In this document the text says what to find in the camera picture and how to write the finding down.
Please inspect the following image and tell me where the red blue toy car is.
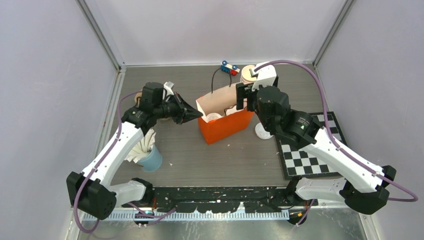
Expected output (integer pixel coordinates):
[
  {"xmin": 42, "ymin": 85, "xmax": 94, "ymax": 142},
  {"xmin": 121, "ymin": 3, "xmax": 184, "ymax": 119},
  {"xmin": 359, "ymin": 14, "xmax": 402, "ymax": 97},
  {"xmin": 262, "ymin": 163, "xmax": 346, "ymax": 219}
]
[{"xmin": 220, "ymin": 60, "xmax": 240, "ymax": 76}]

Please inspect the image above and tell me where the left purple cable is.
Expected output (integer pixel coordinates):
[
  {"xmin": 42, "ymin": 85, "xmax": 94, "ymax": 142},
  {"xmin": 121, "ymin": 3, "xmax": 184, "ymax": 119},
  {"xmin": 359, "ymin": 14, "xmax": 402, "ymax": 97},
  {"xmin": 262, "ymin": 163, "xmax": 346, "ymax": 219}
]
[{"xmin": 72, "ymin": 91, "xmax": 178, "ymax": 234}]

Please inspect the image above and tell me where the black white checkerboard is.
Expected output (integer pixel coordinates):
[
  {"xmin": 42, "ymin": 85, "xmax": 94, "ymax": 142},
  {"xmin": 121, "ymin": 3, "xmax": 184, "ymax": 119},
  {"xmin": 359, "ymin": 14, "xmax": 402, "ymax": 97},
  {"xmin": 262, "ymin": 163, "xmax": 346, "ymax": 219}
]
[{"xmin": 275, "ymin": 111, "xmax": 348, "ymax": 180}]

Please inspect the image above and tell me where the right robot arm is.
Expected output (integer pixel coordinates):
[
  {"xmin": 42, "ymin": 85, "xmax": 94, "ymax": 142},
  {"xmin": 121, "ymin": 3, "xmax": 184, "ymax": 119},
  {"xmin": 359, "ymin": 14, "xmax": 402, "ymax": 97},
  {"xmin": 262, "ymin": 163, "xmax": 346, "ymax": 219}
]
[{"xmin": 235, "ymin": 83, "xmax": 396, "ymax": 215}]

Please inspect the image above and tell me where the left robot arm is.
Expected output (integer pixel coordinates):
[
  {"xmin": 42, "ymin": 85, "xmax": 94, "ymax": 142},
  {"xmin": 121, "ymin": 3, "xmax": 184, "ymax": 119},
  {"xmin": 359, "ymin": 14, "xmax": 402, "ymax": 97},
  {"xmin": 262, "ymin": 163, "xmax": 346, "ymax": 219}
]
[{"xmin": 66, "ymin": 82, "xmax": 203, "ymax": 220}]

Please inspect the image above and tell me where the purple cable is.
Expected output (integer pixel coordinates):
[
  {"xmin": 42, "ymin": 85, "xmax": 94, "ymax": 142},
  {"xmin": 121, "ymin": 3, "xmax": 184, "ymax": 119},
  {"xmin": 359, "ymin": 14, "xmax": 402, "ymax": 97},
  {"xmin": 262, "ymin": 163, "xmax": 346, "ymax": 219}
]
[
  {"xmin": 251, "ymin": 59, "xmax": 419, "ymax": 226},
  {"xmin": 72, "ymin": 91, "xmax": 178, "ymax": 234}
]

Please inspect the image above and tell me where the cardboard cup carrier tray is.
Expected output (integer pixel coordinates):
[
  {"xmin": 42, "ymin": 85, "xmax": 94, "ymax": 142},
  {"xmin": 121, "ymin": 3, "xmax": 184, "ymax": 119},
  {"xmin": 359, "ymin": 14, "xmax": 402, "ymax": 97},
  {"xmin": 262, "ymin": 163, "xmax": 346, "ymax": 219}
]
[{"xmin": 134, "ymin": 92, "xmax": 142, "ymax": 105}]

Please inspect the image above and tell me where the crumpled white paper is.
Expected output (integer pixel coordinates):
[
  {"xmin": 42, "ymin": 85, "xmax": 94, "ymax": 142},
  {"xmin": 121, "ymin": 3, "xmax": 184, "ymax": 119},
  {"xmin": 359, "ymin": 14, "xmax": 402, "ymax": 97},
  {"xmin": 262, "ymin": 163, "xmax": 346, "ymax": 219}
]
[{"xmin": 124, "ymin": 128, "xmax": 156, "ymax": 163}]

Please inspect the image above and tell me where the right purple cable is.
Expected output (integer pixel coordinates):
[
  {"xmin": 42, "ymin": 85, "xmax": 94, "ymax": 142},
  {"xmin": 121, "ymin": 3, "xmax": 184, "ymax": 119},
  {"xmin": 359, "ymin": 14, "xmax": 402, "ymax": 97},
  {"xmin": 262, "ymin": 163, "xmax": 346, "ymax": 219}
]
[{"xmin": 251, "ymin": 59, "xmax": 419, "ymax": 226}]

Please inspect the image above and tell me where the orange paper bag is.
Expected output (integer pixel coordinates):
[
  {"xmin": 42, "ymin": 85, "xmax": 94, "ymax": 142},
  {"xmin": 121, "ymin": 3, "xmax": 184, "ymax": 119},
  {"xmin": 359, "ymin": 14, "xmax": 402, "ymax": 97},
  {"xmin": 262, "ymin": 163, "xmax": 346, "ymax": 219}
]
[{"xmin": 195, "ymin": 68, "xmax": 254, "ymax": 145}]

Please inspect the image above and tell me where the stack of white paper cups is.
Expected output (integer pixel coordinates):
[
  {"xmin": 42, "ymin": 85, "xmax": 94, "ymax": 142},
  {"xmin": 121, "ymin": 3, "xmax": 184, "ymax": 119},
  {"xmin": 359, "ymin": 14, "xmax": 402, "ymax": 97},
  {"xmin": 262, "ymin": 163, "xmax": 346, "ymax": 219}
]
[{"xmin": 240, "ymin": 65, "xmax": 257, "ymax": 85}]

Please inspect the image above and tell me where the blue plastic cup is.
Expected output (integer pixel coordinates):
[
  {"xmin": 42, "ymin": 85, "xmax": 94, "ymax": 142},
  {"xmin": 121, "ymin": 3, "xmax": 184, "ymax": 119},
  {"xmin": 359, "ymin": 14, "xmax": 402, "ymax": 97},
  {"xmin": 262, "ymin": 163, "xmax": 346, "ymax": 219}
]
[{"xmin": 137, "ymin": 145, "xmax": 163, "ymax": 172}]

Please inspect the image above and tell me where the white plastic cup lid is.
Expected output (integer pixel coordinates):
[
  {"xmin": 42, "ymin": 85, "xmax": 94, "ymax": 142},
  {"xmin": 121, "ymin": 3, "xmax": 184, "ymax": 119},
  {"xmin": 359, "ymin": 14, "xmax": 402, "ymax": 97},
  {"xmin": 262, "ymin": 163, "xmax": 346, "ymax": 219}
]
[{"xmin": 225, "ymin": 105, "xmax": 239, "ymax": 116}]

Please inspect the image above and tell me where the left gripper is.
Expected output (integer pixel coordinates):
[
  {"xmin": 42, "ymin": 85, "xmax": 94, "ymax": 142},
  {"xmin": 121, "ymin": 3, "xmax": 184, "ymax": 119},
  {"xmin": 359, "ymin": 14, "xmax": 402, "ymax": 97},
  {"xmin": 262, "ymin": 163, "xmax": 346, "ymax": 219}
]
[{"xmin": 154, "ymin": 92, "xmax": 203, "ymax": 125}]

